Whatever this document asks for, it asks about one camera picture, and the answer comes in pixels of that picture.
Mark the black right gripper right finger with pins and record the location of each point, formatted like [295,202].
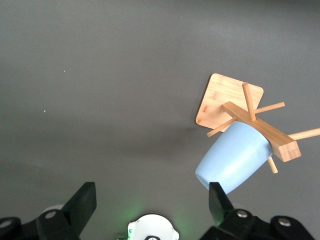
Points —
[220,205]

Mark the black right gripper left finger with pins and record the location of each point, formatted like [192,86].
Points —
[80,202]

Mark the light blue plastic cup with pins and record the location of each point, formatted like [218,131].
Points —
[232,157]

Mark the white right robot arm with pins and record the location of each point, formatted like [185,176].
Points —
[152,225]

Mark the bamboo cup rack with pegs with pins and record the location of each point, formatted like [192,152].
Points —
[225,95]

